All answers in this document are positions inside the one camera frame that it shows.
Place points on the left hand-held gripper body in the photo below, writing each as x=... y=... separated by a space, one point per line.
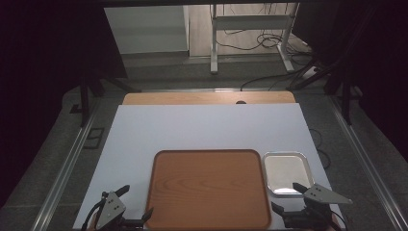
x=110 y=208

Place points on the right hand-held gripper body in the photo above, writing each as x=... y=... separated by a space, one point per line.
x=324 y=196

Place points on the silver metal tray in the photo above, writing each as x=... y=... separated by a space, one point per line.
x=285 y=170

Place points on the black floor socket plate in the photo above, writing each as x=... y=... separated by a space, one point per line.
x=94 y=138

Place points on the brown wooden tray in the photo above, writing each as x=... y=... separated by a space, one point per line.
x=208 y=189

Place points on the white table board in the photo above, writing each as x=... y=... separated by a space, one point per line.
x=192 y=128

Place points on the black metal stand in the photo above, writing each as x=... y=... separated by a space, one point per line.
x=346 y=96
x=85 y=96

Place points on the wooden table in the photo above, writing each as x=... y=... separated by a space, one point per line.
x=192 y=97

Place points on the black curtain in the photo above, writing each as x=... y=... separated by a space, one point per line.
x=378 y=64
x=41 y=80

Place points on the white partition panel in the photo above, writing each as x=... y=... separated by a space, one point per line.
x=147 y=29

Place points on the aluminium floor rail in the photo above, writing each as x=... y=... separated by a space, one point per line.
x=64 y=170
x=369 y=166

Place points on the white desk frame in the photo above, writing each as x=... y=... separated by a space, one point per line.
x=250 y=22

